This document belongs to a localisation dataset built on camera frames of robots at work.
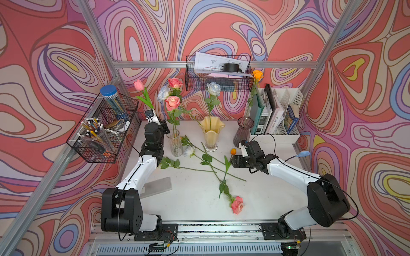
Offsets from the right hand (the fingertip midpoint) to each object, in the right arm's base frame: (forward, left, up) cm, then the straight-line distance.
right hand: (237, 164), depth 89 cm
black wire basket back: (+48, +23, +25) cm, 58 cm away
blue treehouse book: (+27, -37, +7) cm, 47 cm away
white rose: (+13, +27, -2) cm, 30 cm away
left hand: (+16, +41, +24) cm, 50 cm away
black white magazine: (+23, -18, +17) cm, 34 cm away
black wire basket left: (+7, +60, +26) cm, 65 cm away
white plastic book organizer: (+42, -35, +14) cm, 57 cm away
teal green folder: (+21, -11, +22) cm, 33 cm away
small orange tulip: (-11, +9, -4) cm, 15 cm away
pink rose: (-20, +3, -3) cm, 20 cm away
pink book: (+21, -24, +12) cm, 34 cm away
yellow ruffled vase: (+20, +14, +11) cm, 27 cm away
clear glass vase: (+13, +36, +2) cm, 38 cm away
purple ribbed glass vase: (+22, -6, +10) cm, 25 cm away
